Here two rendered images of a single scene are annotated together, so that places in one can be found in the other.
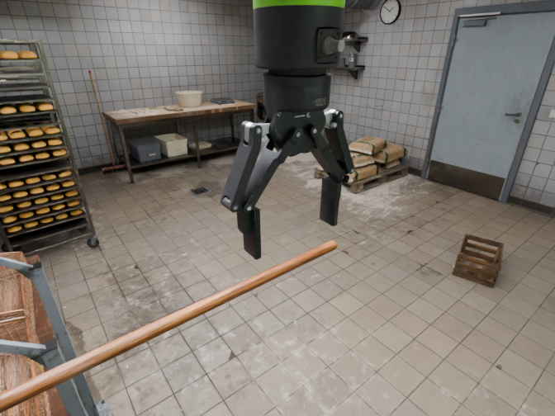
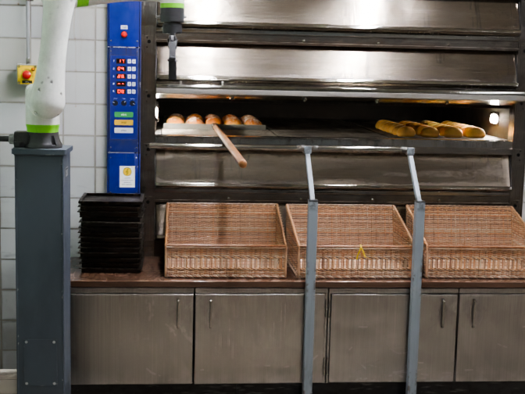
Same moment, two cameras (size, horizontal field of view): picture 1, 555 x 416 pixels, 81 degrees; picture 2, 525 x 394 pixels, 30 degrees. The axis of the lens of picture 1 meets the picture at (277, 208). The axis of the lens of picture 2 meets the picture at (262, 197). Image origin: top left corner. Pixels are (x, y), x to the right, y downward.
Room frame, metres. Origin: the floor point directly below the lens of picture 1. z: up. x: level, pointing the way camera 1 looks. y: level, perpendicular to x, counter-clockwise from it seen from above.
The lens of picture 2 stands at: (2.73, -3.08, 1.56)
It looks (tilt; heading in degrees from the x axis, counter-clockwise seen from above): 8 degrees down; 122
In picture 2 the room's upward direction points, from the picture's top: 1 degrees clockwise
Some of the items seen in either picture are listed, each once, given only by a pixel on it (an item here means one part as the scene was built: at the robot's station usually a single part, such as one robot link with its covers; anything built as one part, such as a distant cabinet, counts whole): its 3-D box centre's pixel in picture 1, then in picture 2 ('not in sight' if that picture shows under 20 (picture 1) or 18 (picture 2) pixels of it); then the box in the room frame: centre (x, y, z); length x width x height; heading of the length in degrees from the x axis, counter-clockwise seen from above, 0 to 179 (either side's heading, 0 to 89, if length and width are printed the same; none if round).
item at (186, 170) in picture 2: not in sight; (335, 170); (0.46, 1.24, 1.02); 1.79 x 0.11 x 0.19; 38
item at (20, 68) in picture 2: not in sight; (28, 74); (-0.70, 0.29, 1.46); 0.10 x 0.07 x 0.10; 38
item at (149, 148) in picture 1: (144, 148); not in sight; (4.84, 2.02, 0.35); 0.50 x 0.36 x 0.24; 38
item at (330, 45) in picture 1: (300, 42); (171, 16); (0.38, -0.02, 1.72); 0.12 x 0.09 x 0.06; 37
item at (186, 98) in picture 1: (189, 99); not in sight; (5.42, 1.40, 1.01); 0.43 x 0.42 x 0.21; 128
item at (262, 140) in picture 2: not in sight; (336, 141); (0.44, 1.26, 1.16); 1.80 x 0.06 x 0.04; 38
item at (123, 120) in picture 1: (187, 135); not in sight; (5.27, 1.47, 0.45); 2.20 x 0.80 x 0.90; 128
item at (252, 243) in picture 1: (251, 230); not in sight; (0.35, 0.03, 1.51); 0.03 x 0.01 x 0.07; 37
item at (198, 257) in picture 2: not in sight; (223, 238); (0.17, 0.68, 0.72); 0.56 x 0.49 x 0.28; 37
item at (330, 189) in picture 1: (329, 201); (172, 70); (0.43, -0.08, 1.51); 0.03 x 0.01 x 0.07; 37
